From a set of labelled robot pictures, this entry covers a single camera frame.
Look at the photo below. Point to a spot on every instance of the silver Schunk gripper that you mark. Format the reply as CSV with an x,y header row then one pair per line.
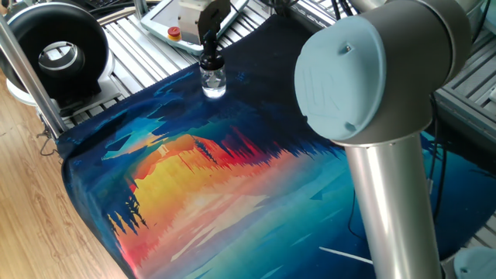
x,y
190,23

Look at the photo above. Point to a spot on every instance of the black knobbed jar lid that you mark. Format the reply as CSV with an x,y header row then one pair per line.
x,y
212,62

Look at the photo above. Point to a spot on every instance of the clear glass jar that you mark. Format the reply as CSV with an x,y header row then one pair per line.
x,y
213,85

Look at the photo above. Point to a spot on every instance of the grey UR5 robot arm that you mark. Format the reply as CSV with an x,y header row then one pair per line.
x,y
387,97

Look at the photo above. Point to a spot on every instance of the white teach pendant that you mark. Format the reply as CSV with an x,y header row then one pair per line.
x,y
162,19

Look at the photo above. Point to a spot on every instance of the colourful sunset print cloth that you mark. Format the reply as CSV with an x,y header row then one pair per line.
x,y
232,193

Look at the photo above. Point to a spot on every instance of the aluminium rail with screws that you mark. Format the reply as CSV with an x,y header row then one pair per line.
x,y
310,15

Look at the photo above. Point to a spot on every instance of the aluminium frame post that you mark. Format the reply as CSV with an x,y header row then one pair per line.
x,y
35,83

